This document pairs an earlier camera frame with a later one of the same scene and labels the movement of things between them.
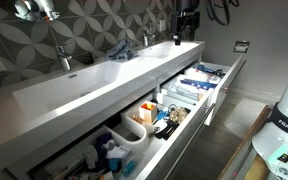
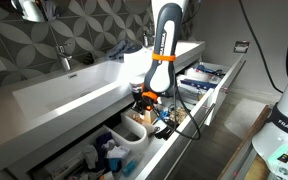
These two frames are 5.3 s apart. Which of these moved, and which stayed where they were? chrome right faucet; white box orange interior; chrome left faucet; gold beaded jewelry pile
Moved: white box orange interior
Stayed: gold beaded jewelry pile; chrome right faucet; chrome left faucet
